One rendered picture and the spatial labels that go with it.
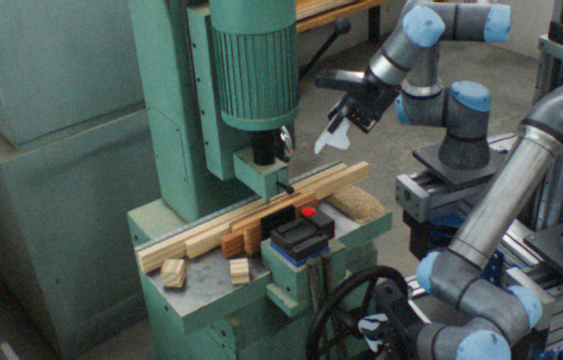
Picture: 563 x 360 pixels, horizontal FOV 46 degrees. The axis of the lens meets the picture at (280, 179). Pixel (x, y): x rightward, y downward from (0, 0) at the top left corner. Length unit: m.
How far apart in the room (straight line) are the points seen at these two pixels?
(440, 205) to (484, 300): 0.87
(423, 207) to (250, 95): 0.78
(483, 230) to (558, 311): 0.55
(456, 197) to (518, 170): 0.81
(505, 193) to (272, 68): 0.52
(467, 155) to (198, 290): 0.92
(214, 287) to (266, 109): 0.40
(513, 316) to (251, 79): 0.68
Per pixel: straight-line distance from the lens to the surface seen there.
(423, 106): 1.96
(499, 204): 1.26
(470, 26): 1.41
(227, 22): 1.36
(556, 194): 1.93
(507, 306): 1.20
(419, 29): 1.31
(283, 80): 1.41
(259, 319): 1.58
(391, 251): 3.01
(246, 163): 1.58
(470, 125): 1.99
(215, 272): 1.53
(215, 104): 1.55
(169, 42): 1.56
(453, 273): 1.25
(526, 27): 5.00
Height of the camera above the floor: 1.88
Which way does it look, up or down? 32 degrees down
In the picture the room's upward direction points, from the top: 3 degrees counter-clockwise
